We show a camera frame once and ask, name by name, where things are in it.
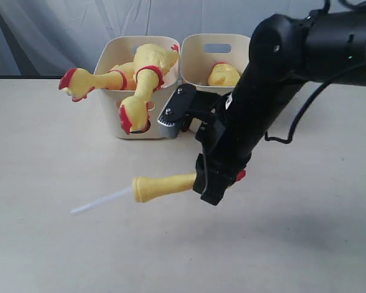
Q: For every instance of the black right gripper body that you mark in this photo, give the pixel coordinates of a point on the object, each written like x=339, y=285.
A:
x=227, y=144

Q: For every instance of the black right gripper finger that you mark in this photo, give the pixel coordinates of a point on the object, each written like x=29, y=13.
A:
x=212, y=192
x=200, y=183

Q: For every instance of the detached chicken head with tube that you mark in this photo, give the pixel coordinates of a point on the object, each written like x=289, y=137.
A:
x=144, y=189

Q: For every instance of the headless yellow rubber chicken body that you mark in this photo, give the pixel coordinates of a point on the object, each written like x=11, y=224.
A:
x=223, y=75

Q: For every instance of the large yellow rubber chicken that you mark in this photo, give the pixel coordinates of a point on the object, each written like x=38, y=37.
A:
x=151, y=63

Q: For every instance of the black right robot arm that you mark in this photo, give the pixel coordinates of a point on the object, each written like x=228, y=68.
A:
x=284, y=54

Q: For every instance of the cream bin marked O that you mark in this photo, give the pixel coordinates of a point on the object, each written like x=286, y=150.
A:
x=121, y=50

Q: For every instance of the grey backdrop curtain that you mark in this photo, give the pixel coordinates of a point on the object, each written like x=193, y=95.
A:
x=46, y=38

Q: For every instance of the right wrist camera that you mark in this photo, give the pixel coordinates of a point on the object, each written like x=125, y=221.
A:
x=184, y=105

